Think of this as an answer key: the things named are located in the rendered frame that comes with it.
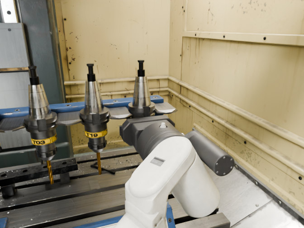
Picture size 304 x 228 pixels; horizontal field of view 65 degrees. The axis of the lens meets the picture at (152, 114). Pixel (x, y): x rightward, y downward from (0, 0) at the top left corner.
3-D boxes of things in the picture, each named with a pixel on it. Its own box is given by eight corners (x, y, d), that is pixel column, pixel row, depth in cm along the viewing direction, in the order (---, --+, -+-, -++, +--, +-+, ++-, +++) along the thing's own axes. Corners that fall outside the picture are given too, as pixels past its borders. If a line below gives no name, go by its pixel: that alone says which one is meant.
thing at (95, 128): (106, 128, 58) (105, 116, 57) (108, 136, 54) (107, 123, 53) (84, 130, 57) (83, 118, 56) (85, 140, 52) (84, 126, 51)
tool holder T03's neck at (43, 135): (56, 134, 55) (54, 121, 54) (58, 143, 51) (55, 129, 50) (31, 138, 53) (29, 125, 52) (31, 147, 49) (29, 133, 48)
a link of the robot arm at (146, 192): (190, 168, 42) (140, 234, 36) (167, 130, 38) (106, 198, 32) (221, 179, 37) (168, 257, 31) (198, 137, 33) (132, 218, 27)
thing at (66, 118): (82, 124, 50) (82, 121, 50) (55, 127, 48) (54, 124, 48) (81, 113, 56) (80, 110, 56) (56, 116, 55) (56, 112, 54)
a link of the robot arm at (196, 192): (162, 187, 46) (188, 231, 36) (133, 148, 41) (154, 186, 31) (208, 153, 47) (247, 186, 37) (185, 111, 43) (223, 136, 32)
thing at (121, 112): (134, 118, 53) (134, 115, 53) (110, 121, 51) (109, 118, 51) (126, 109, 59) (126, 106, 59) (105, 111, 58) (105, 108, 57)
